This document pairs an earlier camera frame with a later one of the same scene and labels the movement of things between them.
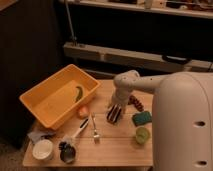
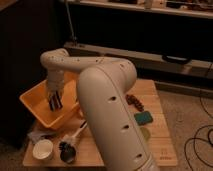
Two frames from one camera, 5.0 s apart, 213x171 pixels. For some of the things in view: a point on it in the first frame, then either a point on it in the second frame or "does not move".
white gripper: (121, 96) to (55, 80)
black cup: (67, 152) does not move
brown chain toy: (133, 100) does not move
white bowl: (42, 149) does not move
